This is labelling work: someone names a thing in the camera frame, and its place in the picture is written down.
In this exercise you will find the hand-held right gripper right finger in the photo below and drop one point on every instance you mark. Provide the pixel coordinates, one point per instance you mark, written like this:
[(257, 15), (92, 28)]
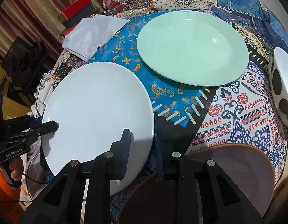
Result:
[(183, 168)]

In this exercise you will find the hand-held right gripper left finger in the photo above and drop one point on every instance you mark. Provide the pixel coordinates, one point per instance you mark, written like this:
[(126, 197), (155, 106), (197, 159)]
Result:
[(125, 154)]

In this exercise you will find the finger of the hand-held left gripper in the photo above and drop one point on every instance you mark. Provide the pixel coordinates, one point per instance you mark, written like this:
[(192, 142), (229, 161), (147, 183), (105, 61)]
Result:
[(34, 121), (48, 127)]

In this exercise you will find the white plate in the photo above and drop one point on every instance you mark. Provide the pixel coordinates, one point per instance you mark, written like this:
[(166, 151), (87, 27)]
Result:
[(95, 102)]

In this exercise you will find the person's left forearm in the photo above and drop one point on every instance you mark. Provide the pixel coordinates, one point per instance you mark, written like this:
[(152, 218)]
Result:
[(4, 193)]

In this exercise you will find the person's left hand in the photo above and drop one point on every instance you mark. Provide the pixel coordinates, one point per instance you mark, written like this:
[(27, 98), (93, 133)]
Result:
[(15, 169)]

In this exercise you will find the purple plate with brown rim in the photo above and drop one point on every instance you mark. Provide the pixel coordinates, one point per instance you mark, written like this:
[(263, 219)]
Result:
[(239, 168)]

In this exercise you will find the black bag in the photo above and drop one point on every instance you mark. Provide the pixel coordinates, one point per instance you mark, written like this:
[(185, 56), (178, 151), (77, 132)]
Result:
[(29, 60)]

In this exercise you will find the patchwork printed blanket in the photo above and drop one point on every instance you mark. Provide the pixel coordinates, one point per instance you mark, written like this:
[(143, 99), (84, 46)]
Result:
[(227, 107)]

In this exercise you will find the white cloth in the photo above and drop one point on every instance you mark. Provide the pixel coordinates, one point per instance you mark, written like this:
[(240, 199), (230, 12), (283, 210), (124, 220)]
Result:
[(92, 35)]

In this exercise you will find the striped brown curtain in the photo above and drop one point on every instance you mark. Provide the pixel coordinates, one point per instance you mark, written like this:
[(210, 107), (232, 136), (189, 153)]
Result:
[(25, 11)]

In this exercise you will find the red box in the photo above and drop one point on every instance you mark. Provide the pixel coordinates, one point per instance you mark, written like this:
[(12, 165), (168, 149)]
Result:
[(76, 8)]

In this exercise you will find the mint green plate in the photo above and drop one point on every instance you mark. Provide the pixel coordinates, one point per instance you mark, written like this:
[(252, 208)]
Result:
[(192, 46)]

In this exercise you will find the white bowl with black dots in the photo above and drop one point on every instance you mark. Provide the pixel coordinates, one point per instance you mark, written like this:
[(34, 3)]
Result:
[(283, 60)]

